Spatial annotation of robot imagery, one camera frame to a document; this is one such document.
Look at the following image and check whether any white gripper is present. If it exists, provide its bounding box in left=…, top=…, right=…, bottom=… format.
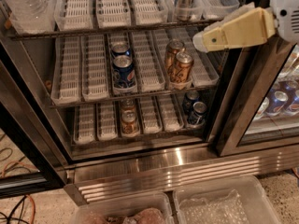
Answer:
left=192, top=0, right=299, bottom=53

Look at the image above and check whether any silver 7up can top shelf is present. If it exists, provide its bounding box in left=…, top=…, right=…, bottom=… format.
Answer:
left=174, top=0, right=194, bottom=21

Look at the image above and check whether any pepsi can behind glass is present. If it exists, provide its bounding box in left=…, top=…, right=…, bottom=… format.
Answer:
left=283, top=80, right=299, bottom=116
left=265, top=91, right=288, bottom=116

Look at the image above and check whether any gold can front middle shelf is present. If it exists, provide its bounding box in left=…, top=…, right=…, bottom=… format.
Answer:
left=170, top=51, right=194, bottom=83

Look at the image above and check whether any gold can shelf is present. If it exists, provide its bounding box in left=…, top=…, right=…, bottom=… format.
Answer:
left=170, top=51, right=194, bottom=83
left=121, top=110, right=138, bottom=134
left=164, top=39, right=185, bottom=73
left=121, top=99, right=136, bottom=112

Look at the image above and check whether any gold can rear middle shelf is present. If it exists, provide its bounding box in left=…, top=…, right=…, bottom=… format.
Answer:
left=164, top=39, right=185, bottom=73

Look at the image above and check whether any closed glass fridge door right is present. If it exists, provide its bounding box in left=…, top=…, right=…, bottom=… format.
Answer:
left=214, top=0, right=299, bottom=157

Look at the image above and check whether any blue can rear bottom shelf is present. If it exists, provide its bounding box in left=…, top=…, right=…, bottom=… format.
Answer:
left=182, top=91, right=200, bottom=115

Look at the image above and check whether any blue can shelf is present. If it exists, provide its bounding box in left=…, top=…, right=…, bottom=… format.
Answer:
left=182, top=91, right=200, bottom=115
left=188, top=102, right=207, bottom=125

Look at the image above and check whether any blue can front bottom shelf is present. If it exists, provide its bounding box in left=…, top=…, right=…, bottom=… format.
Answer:
left=188, top=102, right=207, bottom=125

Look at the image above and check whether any blue Pepsi can rear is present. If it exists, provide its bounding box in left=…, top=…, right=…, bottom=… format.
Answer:
left=111, top=42, right=131, bottom=58

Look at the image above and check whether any blue pepsi can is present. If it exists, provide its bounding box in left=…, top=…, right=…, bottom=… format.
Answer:
left=111, top=42, right=131, bottom=58
left=112, top=55, right=135, bottom=89

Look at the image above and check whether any blue Pepsi can front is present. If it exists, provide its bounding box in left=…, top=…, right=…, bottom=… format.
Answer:
left=112, top=55, right=135, bottom=89

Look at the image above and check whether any gold can rear bottom shelf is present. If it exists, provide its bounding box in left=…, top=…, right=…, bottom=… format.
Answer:
left=121, top=99, right=136, bottom=112

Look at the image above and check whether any gold can front bottom shelf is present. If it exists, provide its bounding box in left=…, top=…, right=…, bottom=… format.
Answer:
left=121, top=110, right=138, bottom=134

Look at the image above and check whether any steel fridge bottom grille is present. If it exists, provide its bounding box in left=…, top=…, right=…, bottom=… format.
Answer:
left=64, top=145, right=299, bottom=205

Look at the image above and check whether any open fridge door left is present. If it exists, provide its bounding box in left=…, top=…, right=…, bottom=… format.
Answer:
left=0, top=40, right=66, bottom=198

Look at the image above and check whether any clear plastic bin right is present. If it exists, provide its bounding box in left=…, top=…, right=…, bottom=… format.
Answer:
left=173, top=175, right=281, bottom=224

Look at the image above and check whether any clear plastic bin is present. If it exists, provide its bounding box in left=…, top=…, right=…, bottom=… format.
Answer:
left=173, top=175, right=281, bottom=224
left=69, top=192, right=174, bottom=224

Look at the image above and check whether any clear plastic bin left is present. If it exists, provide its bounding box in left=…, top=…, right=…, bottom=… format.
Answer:
left=69, top=192, right=174, bottom=224

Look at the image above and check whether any bottom wire shelf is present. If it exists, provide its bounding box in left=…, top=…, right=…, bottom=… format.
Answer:
left=72, top=128, right=203, bottom=152

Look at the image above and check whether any wire shelf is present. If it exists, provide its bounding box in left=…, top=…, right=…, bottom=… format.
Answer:
left=7, top=20, right=216, bottom=40
left=50, top=83, right=218, bottom=108
left=72, top=128, right=203, bottom=152

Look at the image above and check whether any middle wire shelf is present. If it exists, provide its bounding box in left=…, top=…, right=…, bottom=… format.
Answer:
left=50, top=83, right=218, bottom=108

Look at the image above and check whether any top wire shelf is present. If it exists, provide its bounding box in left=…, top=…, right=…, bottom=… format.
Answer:
left=7, top=20, right=216, bottom=40

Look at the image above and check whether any orange cable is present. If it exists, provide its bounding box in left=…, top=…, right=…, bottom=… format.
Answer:
left=0, top=161, right=40, bottom=224

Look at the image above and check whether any black cable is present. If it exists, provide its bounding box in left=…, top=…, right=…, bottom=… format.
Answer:
left=0, top=194, right=31, bottom=224

